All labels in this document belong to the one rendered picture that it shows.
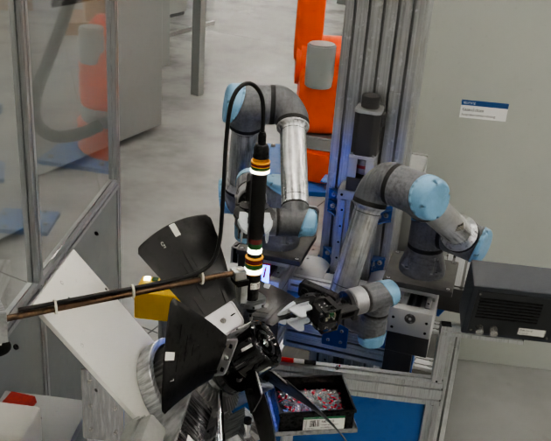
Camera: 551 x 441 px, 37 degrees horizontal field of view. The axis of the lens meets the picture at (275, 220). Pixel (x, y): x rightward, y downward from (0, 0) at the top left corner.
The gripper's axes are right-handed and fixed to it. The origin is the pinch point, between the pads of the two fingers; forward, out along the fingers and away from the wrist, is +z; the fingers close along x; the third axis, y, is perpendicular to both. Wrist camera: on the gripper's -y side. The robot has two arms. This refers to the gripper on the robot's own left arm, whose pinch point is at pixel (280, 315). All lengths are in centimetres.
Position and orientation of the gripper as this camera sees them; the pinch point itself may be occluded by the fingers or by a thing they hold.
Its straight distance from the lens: 211.2
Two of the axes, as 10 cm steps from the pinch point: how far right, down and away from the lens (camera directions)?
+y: 5.0, 4.9, -7.2
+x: -1.2, 8.6, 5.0
